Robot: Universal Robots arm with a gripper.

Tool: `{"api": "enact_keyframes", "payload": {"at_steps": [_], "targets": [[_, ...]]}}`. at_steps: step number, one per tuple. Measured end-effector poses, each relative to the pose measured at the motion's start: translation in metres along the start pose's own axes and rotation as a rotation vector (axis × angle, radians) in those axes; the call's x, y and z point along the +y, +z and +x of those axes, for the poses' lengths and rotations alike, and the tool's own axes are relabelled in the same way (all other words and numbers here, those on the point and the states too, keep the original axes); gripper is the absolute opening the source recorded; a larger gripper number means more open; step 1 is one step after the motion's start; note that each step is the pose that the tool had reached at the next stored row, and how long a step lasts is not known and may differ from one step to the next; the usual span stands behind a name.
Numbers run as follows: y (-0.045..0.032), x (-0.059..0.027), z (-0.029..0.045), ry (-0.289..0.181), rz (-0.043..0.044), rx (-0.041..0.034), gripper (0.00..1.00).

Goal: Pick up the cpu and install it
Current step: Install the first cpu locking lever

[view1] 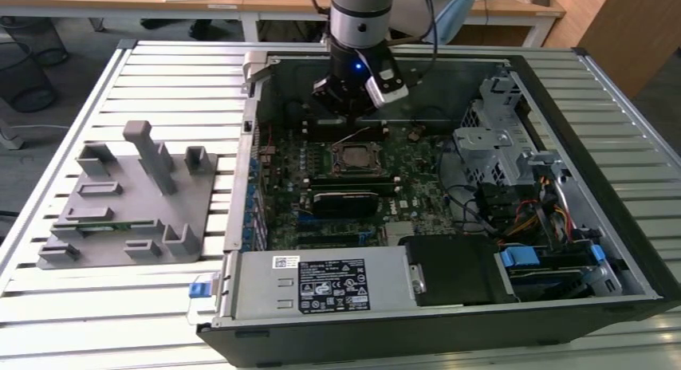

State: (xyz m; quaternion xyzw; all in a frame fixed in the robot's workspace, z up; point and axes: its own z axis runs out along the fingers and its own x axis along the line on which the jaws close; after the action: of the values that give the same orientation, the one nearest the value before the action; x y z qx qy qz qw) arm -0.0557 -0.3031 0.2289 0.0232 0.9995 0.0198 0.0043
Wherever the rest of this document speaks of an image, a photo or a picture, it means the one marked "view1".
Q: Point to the thin metal locking lever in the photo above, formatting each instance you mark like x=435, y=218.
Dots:
x=356, y=135

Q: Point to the silver CPU green edge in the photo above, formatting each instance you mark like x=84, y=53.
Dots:
x=356, y=156

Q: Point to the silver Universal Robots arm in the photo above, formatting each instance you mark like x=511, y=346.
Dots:
x=362, y=15

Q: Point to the CPU socket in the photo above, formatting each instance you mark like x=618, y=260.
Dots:
x=351, y=172

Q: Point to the black RAM slot row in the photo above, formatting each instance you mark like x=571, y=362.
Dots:
x=351, y=184
x=319, y=131

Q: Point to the black graphics card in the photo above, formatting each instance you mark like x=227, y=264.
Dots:
x=346, y=204

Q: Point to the green motherboard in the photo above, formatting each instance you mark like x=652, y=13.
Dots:
x=425, y=194

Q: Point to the silver metal drive cage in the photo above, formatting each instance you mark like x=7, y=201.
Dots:
x=489, y=146

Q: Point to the seated person dark legs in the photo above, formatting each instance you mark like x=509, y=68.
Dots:
x=200, y=29

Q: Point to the silver finned heatsink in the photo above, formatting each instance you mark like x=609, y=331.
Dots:
x=399, y=232

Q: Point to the black expansion slot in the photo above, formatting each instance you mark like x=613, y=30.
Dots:
x=330, y=239

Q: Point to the wooden desk white legs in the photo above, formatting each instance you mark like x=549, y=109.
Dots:
x=159, y=5

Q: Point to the grey plastic parts rack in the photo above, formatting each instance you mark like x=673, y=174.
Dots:
x=135, y=204

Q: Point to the silver power supply unit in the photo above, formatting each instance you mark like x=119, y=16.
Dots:
x=255, y=290

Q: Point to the hard disk in blue carrier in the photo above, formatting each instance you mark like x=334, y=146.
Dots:
x=518, y=258

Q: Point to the green RAM stick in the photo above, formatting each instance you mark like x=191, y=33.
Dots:
x=124, y=225

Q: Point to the wooden cabinet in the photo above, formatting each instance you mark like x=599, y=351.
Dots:
x=628, y=27

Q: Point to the blue case latch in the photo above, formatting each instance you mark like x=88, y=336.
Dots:
x=200, y=289

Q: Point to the blue plastic latch tab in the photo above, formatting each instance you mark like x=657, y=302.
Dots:
x=595, y=255

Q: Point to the black open PC case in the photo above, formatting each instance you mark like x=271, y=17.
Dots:
x=372, y=342

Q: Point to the white stand foot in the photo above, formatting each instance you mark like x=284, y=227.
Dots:
x=11, y=135

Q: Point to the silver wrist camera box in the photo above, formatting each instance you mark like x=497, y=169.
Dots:
x=320, y=91

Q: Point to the white wrist camera black faceplate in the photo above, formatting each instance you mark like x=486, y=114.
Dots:
x=391, y=87

